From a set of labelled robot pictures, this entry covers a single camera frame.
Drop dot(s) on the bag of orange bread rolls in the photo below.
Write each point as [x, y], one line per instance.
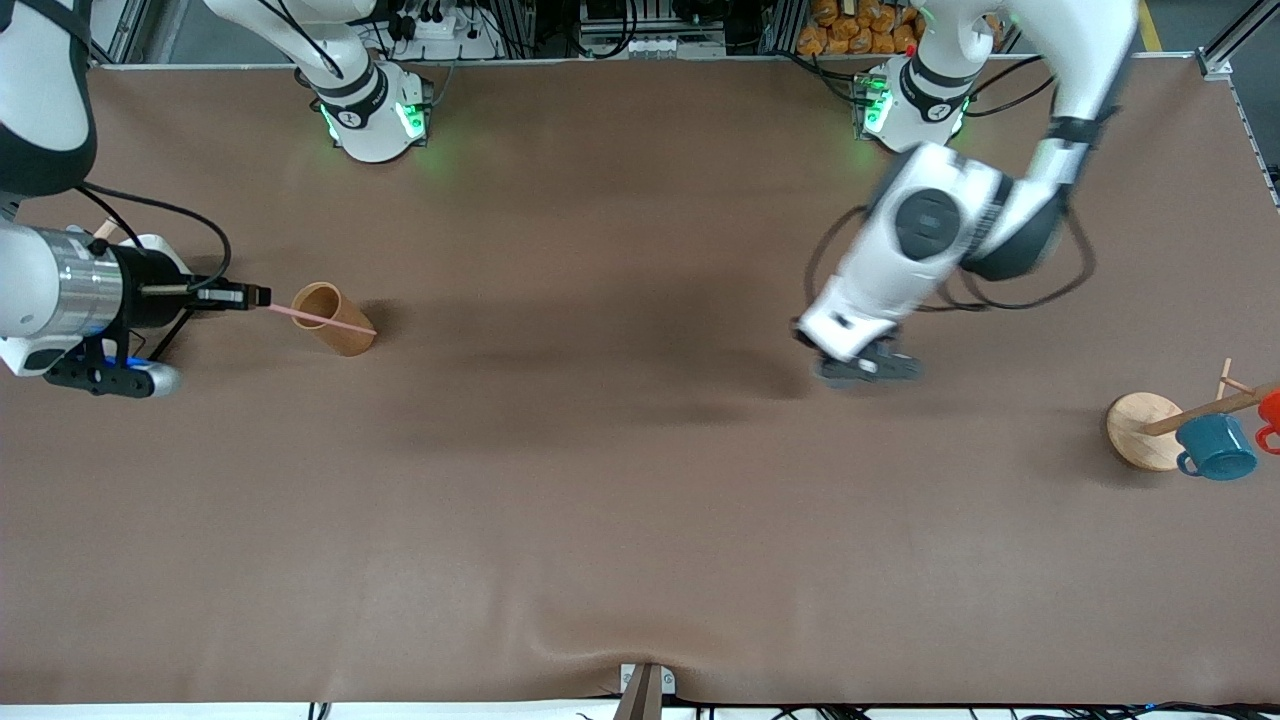
[860, 25]

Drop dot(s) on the white paper cup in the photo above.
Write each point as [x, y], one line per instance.
[160, 250]

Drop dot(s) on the teal ceramic mug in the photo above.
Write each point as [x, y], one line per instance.
[1215, 448]

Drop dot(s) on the wooden rack rod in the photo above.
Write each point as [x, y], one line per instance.
[105, 229]

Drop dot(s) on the aluminium frame profile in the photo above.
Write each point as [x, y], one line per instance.
[120, 40]
[1235, 45]

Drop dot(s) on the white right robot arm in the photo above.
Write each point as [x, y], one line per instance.
[40, 290]

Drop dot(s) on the pink chopstick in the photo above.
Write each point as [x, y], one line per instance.
[325, 319]

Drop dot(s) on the brown cardboard cup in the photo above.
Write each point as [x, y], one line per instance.
[335, 322]

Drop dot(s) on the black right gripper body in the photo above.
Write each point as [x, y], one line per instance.
[150, 286]

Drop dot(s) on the metal table clamp bracket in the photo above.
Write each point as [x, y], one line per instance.
[645, 690]

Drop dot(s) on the red ceramic mug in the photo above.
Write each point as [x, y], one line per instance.
[1270, 415]

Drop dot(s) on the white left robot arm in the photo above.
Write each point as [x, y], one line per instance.
[930, 225]

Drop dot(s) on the white power strip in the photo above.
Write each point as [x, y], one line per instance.
[440, 35]

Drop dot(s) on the wooden mug tree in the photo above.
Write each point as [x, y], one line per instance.
[1140, 430]

